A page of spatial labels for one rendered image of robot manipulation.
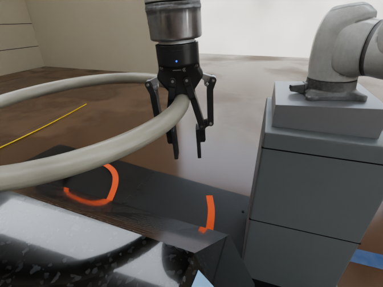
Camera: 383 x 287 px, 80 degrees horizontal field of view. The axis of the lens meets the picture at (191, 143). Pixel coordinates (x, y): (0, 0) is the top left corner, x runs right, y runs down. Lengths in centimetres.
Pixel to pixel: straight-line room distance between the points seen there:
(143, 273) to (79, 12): 614
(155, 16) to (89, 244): 34
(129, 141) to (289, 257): 97
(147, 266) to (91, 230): 10
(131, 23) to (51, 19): 208
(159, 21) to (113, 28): 542
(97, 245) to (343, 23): 81
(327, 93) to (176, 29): 61
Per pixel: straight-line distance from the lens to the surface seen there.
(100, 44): 607
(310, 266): 120
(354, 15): 86
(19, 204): 46
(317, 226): 103
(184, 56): 40
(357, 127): 87
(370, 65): 83
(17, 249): 39
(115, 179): 189
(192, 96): 43
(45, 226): 40
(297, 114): 82
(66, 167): 30
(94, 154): 30
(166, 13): 39
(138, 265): 31
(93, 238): 35
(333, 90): 89
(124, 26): 566
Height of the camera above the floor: 113
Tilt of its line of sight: 29 degrees down
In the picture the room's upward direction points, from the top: straight up
